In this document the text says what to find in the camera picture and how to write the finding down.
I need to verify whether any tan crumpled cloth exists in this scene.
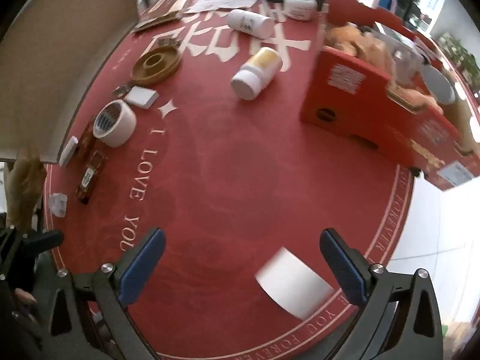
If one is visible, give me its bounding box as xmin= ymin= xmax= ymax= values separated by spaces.
xmin=9 ymin=148 xmax=48 ymax=230

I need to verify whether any large white plastic bottle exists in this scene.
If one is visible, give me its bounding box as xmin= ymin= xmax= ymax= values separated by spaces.
xmin=227 ymin=8 xmax=275 ymax=39

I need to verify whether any brown flat packet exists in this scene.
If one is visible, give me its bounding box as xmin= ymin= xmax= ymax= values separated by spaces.
xmin=133 ymin=11 xmax=182 ymax=32

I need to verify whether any white round lid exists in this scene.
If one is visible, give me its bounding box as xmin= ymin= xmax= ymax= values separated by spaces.
xmin=422 ymin=64 xmax=457 ymax=104

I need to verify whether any person's left hand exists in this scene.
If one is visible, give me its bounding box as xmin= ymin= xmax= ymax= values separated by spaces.
xmin=13 ymin=288 xmax=38 ymax=305

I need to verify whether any clear plastic cup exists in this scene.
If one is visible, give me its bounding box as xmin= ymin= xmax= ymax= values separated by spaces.
xmin=392 ymin=45 xmax=425 ymax=83

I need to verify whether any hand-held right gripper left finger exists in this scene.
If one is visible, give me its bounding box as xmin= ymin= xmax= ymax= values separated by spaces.
xmin=43 ymin=228 xmax=167 ymax=360

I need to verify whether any yellow label white bottle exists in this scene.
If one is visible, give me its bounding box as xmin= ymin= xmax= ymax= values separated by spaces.
xmin=230 ymin=47 xmax=284 ymax=101

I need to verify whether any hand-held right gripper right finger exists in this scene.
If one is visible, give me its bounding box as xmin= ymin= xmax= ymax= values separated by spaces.
xmin=319 ymin=228 xmax=446 ymax=360

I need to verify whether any red printed round table mat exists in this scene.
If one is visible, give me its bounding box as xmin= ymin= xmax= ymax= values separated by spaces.
xmin=43 ymin=0 xmax=417 ymax=360

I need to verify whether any clear plastic piece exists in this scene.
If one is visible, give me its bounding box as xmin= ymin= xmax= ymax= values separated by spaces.
xmin=49 ymin=193 xmax=69 ymax=217

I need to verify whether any green potted plant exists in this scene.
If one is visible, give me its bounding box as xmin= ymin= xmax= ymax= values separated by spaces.
xmin=439 ymin=34 xmax=480 ymax=83

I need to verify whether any small white roll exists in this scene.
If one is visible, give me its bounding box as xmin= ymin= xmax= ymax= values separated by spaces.
xmin=255 ymin=247 xmax=334 ymax=319

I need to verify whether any white jar teal lid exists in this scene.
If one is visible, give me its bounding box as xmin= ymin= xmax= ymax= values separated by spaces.
xmin=282 ymin=0 xmax=318 ymax=22

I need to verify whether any beige partition panel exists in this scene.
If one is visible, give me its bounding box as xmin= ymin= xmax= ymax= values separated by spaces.
xmin=0 ymin=0 xmax=140 ymax=162

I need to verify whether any red-brown box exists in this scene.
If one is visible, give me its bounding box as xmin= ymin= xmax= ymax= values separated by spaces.
xmin=80 ymin=118 xmax=98 ymax=158

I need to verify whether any red cardboard box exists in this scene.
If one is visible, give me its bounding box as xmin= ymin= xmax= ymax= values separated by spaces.
xmin=300 ymin=22 xmax=480 ymax=190

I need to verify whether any wide white tape roll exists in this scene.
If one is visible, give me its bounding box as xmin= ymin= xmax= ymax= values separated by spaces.
xmin=92 ymin=100 xmax=137 ymax=148

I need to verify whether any small square white box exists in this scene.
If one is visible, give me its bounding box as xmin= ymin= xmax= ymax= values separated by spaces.
xmin=124 ymin=85 xmax=158 ymax=110

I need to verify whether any dark red envelope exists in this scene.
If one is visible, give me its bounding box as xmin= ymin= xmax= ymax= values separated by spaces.
xmin=140 ymin=0 xmax=196 ymax=17

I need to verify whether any amber bottle white label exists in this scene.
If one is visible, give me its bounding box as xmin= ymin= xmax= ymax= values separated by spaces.
xmin=76 ymin=150 xmax=109 ymax=205

